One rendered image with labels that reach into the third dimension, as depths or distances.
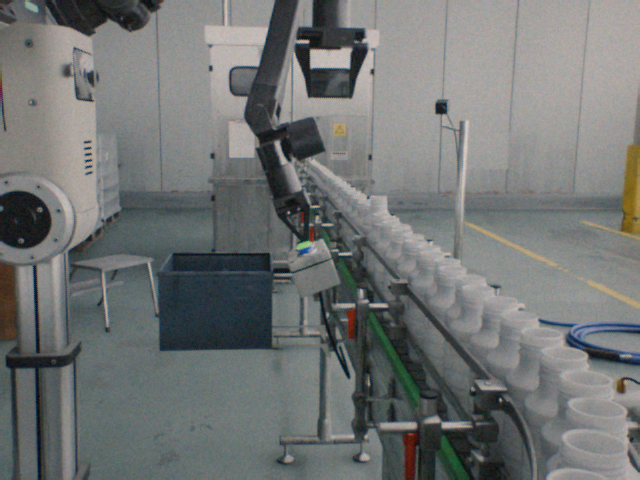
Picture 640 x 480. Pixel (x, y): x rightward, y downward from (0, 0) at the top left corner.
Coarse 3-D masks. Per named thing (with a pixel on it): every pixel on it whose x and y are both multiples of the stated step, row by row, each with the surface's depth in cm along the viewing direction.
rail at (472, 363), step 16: (304, 160) 492; (336, 208) 215; (352, 224) 178; (416, 304) 104; (400, 320) 117; (432, 320) 95; (448, 336) 87; (416, 352) 104; (464, 352) 80; (432, 368) 95; (480, 368) 74; (448, 400) 87; (464, 416) 80; (480, 448) 74
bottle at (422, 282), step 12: (432, 252) 111; (420, 264) 109; (432, 264) 108; (420, 276) 109; (432, 276) 108; (420, 288) 108; (420, 312) 108; (420, 324) 109; (420, 336) 109; (420, 360) 109
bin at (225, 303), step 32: (192, 256) 231; (224, 256) 231; (256, 256) 232; (160, 288) 201; (192, 288) 202; (224, 288) 202; (256, 288) 203; (160, 320) 202; (192, 320) 203; (224, 320) 204; (256, 320) 204
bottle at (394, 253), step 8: (392, 232) 132; (400, 232) 131; (408, 232) 131; (392, 240) 132; (400, 240) 131; (392, 248) 132; (400, 248) 131; (392, 256) 131; (392, 264) 131; (384, 272) 133; (384, 280) 133; (384, 288) 133; (384, 296) 134; (392, 296) 132; (384, 312) 134; (392, 320) 132
